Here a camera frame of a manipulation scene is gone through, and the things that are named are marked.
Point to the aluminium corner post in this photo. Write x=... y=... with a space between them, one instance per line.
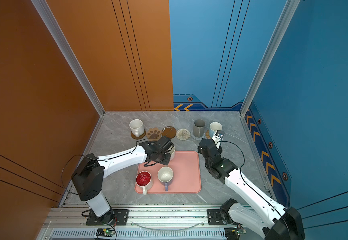
x=275 y=40
x=56 y=32

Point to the grey green mug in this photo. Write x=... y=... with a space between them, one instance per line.
x=199 y=128

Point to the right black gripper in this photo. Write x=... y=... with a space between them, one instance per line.
x=200 y=150

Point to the purple mug white inside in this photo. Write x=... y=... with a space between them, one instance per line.
x=165 y=176

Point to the white woven round coaster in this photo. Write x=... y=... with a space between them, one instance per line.
x=183 y=134

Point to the aluminium front rail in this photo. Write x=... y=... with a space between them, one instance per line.
x=145 y=222

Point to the light blue mug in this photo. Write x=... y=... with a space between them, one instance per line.
x=214 y=127

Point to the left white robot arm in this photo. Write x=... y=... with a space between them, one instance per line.
x=89 y=174

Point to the aluminium corner post left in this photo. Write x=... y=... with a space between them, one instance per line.
x=56 y=32

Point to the paw shaped cork coaster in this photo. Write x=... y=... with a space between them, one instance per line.
x=154 y=134

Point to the circuit board right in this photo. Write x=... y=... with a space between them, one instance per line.
x=234 y=233

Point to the pink rectangular tray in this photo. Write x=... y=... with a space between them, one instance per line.
x=186 y=179

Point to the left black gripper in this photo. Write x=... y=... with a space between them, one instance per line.
x=167 y=161

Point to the aluminium corner post right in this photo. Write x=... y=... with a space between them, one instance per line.
x=275 y=40

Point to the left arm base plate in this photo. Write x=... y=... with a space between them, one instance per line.
x=117 y=217

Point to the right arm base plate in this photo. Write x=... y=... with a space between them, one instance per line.
x=218 y=217

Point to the plain brown round coaster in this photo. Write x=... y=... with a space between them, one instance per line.
x=138 y=138

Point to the green circuit board left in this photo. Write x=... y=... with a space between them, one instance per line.
x=106 y=234

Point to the red inside white mug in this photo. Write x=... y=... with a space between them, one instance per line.
x=144 y=181

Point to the tan wicker round coaster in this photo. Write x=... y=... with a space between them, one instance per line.
x=207 y=135

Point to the blue grey woven coaster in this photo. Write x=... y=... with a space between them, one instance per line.
x=196 y=138

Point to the dark brown rimmed coaster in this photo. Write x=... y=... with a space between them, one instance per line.
x=169 y=132

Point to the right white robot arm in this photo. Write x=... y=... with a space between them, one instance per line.
x=268 y=218

